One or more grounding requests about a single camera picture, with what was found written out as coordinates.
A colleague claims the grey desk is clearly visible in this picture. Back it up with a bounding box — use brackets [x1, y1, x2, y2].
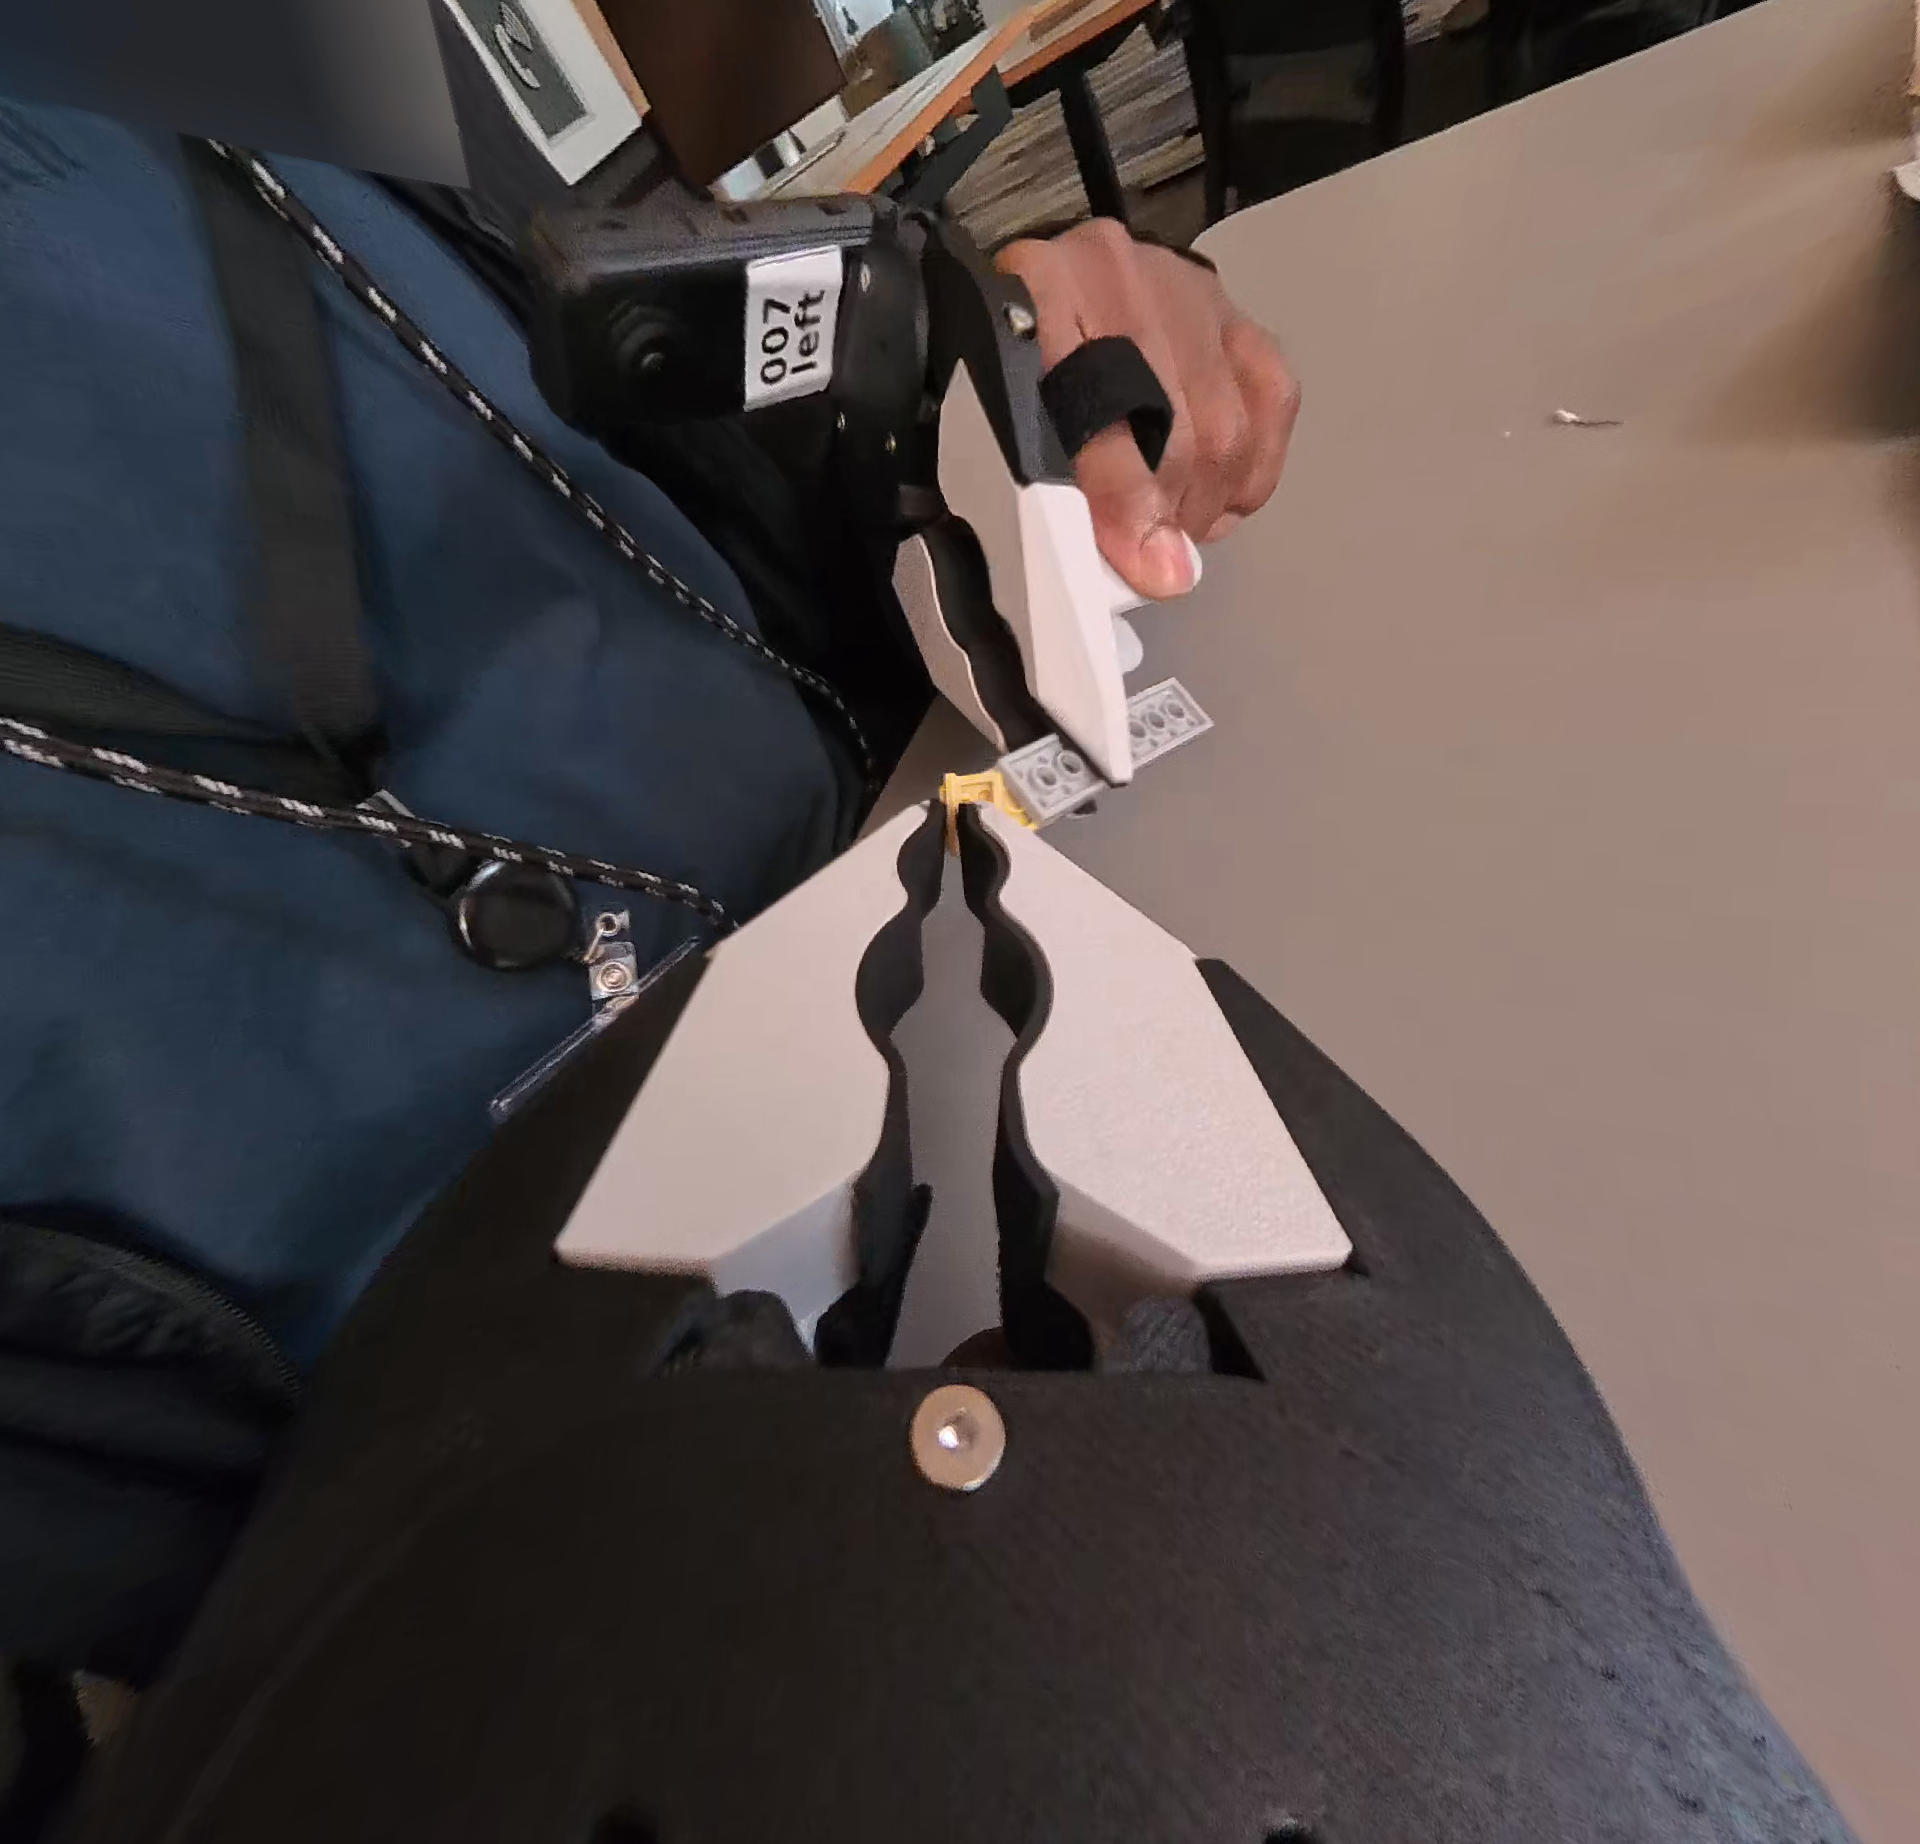
[857, 0, 1920, 1844]

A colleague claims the white framed dark picture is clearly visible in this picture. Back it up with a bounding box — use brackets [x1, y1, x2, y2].
[411, 0, 650, 185]

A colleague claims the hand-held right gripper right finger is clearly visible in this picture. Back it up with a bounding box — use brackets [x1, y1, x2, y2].
[957, 806, 1355, 1373]

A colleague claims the grey toy brick plate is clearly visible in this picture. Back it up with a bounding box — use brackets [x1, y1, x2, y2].
[1003, 682, 1215, 828]

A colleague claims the black badge reel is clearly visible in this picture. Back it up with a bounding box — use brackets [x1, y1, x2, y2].
[450, 856, 585, 971]

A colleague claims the speckled black lanyard cord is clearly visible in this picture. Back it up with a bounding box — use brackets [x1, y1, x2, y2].
[0, 142, 883, 934]

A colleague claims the black shoulder strap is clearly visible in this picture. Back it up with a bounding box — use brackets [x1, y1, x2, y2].
[0, 136, 394, 798]

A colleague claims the person's left hand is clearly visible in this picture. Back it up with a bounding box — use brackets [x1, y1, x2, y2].
[997, 217, 1306, 604]

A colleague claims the person in dark blue hoodie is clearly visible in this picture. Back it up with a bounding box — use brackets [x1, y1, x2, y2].
[0, 97, 888, 1681]

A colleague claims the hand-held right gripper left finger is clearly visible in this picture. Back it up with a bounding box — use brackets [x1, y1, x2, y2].
[555, 802, 963, 1373]

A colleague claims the brown board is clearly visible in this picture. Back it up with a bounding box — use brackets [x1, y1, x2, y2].
[555, 0, 850, 193]

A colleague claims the black office chair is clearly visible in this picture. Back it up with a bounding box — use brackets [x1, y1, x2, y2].
[1155, 0, 1415, 228]

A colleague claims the clear badge holder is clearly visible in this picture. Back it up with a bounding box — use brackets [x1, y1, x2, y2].
[487, 907, 707, 1126]

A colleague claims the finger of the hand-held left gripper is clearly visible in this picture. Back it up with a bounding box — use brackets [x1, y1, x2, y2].
[891, 520, 1040, 755]
[936, 362, 1144, 786]

